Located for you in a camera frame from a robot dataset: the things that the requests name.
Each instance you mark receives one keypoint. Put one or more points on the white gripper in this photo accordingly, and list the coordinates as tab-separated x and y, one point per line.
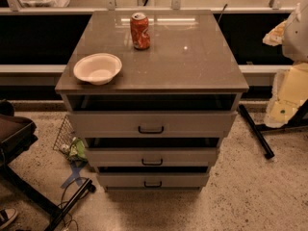
296	38

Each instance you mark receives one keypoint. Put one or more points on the grey drawer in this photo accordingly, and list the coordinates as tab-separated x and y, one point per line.
152	124
152	157
152	180

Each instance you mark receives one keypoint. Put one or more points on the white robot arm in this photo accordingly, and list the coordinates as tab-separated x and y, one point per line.
292	34

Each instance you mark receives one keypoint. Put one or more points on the grey drawer cabinet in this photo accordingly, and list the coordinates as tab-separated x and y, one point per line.
188	67

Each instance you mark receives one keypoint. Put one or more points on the black metal stand right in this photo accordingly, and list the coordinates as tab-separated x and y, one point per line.
299	120

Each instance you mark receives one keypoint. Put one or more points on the orange soda can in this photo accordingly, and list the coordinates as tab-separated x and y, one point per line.
139	31

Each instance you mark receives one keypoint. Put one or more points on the white paper bowl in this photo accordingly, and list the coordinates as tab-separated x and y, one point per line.
97	69

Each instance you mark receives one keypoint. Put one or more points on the green crumpled packet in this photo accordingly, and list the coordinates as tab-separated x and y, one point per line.
74	151

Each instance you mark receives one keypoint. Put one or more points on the black chair left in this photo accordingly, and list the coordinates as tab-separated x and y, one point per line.
17	134

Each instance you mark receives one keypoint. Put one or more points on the metal window railing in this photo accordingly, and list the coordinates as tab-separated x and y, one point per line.
154	4

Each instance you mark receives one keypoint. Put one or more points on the black white sneaker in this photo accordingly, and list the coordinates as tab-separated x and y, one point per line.
7	216

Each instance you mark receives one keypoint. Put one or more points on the wire mesh basket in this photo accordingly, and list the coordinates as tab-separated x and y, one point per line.
65	135

